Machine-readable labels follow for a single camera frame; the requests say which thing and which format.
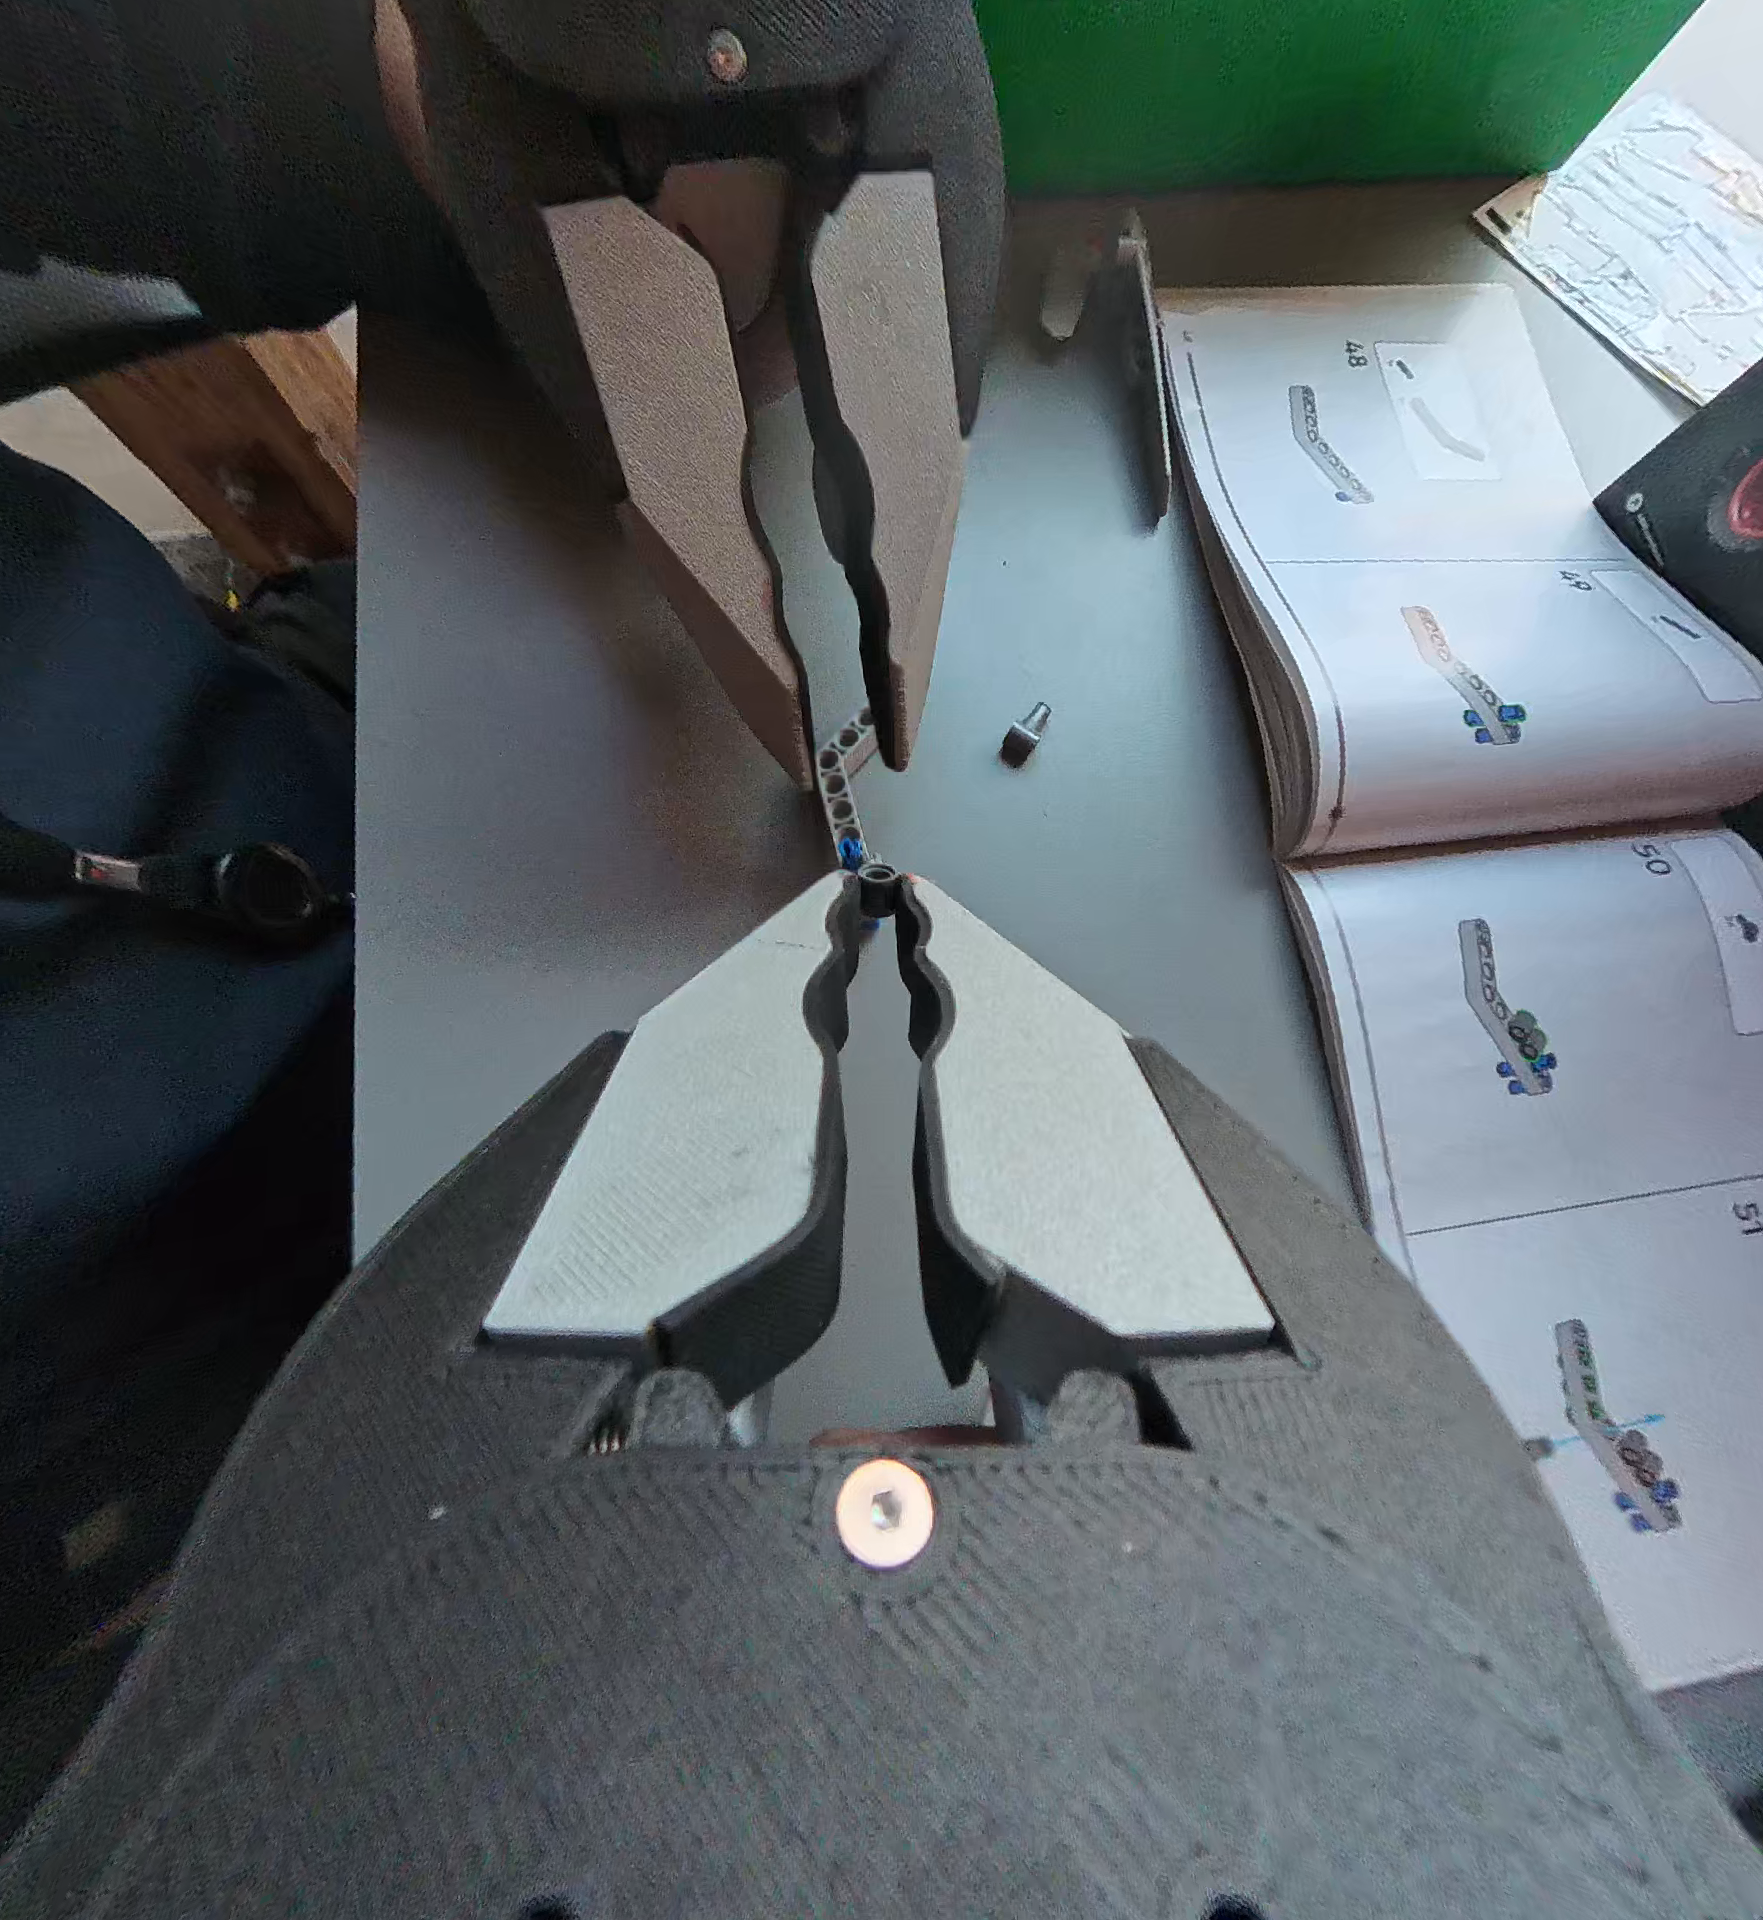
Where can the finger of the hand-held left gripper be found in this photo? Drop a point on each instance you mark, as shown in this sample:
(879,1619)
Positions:
(673,391)
(902,376)

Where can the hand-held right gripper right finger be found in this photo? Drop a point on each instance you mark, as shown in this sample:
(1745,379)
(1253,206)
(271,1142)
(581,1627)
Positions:
(1077,1167)

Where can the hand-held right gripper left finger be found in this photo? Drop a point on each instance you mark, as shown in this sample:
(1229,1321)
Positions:
(701,1142)

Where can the small black lego connector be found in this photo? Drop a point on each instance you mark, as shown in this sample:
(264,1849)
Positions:
(874,894)

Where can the grey bent lego beam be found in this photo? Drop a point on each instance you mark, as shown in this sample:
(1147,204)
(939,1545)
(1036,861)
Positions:
(841,797)

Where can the person's left forearm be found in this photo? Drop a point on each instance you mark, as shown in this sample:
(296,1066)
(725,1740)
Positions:
(146,153)

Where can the small grey lego pin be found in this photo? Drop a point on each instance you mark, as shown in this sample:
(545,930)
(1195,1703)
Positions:
(1021,735)

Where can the open lego instruction booklet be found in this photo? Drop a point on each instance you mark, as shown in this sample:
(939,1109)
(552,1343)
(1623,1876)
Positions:
(1495,748)

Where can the grey flat stand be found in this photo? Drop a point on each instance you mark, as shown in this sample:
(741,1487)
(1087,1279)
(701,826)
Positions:
(1141,360)

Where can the green board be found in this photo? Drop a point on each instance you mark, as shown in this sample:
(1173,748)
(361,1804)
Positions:
(1272,86)

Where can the person's dark blue leg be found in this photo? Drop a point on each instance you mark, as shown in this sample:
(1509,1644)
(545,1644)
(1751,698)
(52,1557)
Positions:
(68,675)

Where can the white patterned sheet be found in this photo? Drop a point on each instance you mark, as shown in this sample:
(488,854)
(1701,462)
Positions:
(1676,238)

